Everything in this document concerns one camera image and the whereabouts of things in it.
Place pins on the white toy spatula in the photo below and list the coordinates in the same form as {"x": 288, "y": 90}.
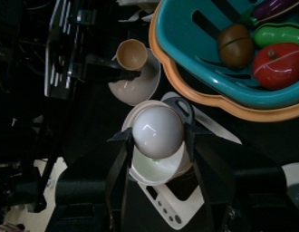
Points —
{"x": 215, "y": 127}

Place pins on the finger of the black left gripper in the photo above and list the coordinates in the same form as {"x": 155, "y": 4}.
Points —
{"x": 115, "y": 71}

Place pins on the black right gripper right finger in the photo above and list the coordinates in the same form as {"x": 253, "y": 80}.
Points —
{"x": 199, "y": 157}

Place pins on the brown toy kiwi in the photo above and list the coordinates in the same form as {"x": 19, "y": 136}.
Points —
{"x": 237, "y": 45}

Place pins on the beige round dish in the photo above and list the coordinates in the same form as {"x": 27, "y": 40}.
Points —
{"x": 137, "y": 86}

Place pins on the small tan toy cup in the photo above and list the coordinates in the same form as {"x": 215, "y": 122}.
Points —
{"x": 133, "y": 54}

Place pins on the red toy tomato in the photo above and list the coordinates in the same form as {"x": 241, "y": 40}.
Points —
{"x": 278, "y": 65}

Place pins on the teal basket with orange rim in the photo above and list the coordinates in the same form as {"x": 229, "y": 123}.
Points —
{"x": 203, "y": 75}

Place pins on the white toy pot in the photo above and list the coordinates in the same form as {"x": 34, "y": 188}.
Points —
{"x": 159, "y": 169}

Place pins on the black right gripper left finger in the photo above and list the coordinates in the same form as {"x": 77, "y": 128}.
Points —
{"x": 119, "y": 169}

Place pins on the purple toy eggplant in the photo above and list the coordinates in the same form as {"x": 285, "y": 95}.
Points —
{"x": 273, "y": 7}

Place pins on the green toy pepper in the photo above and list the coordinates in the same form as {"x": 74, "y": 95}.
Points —
{"x": 278, "y": 33}

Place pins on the white egg shell half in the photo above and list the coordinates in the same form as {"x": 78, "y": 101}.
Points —
{"x": 158, "y": 131}

